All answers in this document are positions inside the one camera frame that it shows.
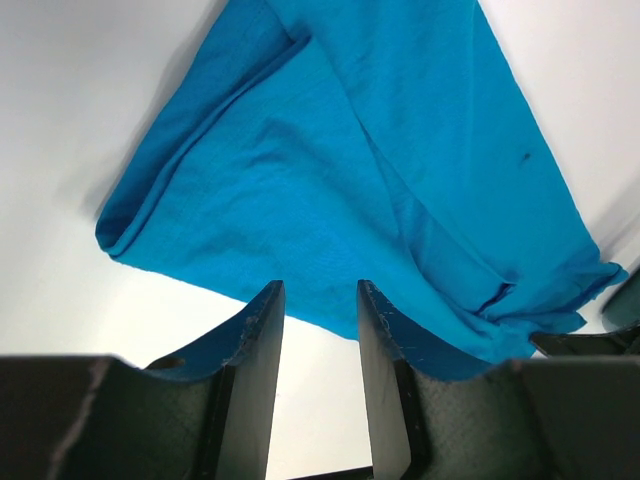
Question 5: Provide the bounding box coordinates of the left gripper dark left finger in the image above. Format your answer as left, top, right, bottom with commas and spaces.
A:
1, 281, 285, 479

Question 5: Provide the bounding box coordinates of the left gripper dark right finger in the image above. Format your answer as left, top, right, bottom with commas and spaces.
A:
357, 280, 639, 479

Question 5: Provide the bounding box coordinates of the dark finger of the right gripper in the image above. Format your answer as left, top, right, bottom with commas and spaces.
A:
530, 324, 639, 356

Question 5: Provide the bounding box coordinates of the blue t shirt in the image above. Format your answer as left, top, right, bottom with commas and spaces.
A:
95, 1, 626, 363

